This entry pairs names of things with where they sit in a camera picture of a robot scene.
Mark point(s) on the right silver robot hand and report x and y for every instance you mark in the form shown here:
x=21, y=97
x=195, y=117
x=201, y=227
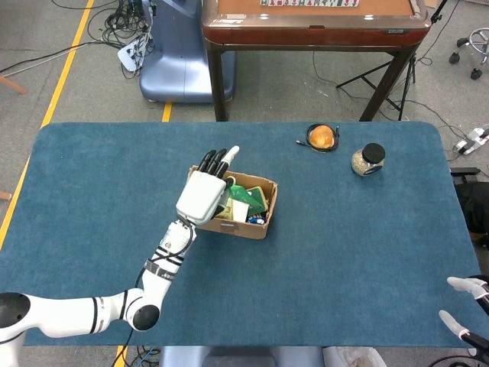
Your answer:
x=471, y=284

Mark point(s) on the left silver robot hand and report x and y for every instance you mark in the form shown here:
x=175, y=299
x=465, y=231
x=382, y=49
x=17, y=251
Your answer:
x=200, y=195

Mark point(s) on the green sachet packet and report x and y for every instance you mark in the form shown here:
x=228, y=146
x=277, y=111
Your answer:
x=240, y=193

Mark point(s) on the white picture card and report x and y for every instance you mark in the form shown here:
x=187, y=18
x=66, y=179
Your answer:
x=240, y=211

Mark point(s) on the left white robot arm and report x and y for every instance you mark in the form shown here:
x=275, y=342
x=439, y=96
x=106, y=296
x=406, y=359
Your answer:
x=76, y=315

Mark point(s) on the open cardboard box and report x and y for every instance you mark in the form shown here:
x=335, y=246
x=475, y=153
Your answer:
x=244, y=229

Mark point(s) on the dark green box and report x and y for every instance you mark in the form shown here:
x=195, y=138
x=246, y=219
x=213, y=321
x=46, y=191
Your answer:
x=258, y=200

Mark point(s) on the blue and white snack packet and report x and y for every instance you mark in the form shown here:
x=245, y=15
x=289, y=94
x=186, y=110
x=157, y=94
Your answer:
x=255, y=219

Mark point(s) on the blue felt table mat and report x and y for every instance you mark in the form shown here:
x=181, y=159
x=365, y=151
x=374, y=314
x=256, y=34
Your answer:
x=324, y=267

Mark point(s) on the white red power strip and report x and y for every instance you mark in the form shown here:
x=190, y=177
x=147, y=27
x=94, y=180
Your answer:
x=471, y=139

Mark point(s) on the white power strip with plugs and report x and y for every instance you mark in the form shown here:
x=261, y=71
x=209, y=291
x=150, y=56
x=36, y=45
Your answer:
x=130, y=55

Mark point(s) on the glass jar black lid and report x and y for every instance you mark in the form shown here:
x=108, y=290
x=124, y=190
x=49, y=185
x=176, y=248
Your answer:
x=368, y=160

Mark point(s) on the grey blue robot torso base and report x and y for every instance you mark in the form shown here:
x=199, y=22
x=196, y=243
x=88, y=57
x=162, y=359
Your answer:
x=237, y=357

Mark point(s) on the brown mahjong table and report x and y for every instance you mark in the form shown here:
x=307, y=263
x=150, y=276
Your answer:
x=313, y=32

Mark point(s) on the black tripod stand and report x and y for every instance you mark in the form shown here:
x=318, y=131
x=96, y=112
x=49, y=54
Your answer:
x=405, y=88

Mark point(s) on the row of face-up mahjong tiles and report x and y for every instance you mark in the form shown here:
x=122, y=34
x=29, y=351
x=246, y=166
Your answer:
x=309, y=2

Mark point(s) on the chrome wheeled stool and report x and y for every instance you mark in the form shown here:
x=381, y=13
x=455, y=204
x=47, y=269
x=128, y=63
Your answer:
x=479, y=42

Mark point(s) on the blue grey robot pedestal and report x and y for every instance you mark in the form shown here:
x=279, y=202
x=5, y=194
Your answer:
x=179, y=65

